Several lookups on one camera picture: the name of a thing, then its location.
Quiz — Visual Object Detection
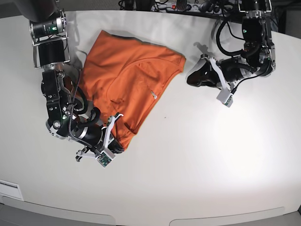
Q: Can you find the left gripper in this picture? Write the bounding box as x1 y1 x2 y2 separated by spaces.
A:
186 54 231 91

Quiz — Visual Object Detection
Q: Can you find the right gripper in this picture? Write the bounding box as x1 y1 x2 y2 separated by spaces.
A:
76 113 124 162

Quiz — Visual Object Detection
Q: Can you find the orange T-shirt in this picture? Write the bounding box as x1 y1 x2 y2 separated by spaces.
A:
79 31 186 149

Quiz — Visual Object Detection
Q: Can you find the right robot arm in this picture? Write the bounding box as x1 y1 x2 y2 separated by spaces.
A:
15 0 123 167

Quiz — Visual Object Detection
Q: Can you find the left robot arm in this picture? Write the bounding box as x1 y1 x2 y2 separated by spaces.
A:
186 0 276 95

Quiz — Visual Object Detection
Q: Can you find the white power strip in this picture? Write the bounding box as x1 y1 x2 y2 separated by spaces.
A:
150 0 222 15

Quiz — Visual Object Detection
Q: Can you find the white label on table edge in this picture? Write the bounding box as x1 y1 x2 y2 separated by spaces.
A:
0 180 24 201

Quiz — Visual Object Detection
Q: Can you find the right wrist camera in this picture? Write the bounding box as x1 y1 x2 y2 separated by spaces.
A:
96 150 116 168

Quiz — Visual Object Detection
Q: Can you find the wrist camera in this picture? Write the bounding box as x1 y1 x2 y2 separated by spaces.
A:
216 89 233 107
96 150 116 168

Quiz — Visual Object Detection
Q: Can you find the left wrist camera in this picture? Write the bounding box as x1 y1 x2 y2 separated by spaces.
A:
216 89 233 107

